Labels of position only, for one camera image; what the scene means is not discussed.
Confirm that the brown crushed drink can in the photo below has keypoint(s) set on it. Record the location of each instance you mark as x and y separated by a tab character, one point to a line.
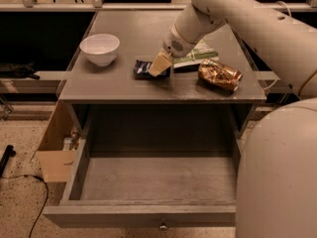
220	75

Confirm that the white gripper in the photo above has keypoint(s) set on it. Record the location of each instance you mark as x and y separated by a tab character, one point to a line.
173	46

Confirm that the green chip bag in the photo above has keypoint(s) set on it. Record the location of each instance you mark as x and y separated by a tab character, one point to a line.
200	52

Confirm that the black pole on floor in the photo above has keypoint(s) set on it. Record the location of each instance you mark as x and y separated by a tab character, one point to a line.
8	153

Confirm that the cardboard box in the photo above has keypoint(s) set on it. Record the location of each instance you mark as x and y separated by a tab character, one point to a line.
57	148

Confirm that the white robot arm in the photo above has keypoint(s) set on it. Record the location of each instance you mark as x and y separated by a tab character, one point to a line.
277	176

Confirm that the white ceramic bowl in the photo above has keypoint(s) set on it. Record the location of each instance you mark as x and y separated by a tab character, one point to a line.
100	49

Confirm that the black object on ledge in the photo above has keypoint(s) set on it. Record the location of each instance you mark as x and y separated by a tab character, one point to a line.
17	70

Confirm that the open grey top drawer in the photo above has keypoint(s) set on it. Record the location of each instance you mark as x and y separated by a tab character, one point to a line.
119	182

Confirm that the dark blue rxbar wrapper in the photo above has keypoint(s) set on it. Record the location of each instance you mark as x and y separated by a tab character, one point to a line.
141	70

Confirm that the grey wooden cabinet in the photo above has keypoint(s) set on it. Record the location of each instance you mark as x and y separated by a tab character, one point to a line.
178	109

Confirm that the metal drawer knob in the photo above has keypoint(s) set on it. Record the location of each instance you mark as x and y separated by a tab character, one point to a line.
163	226

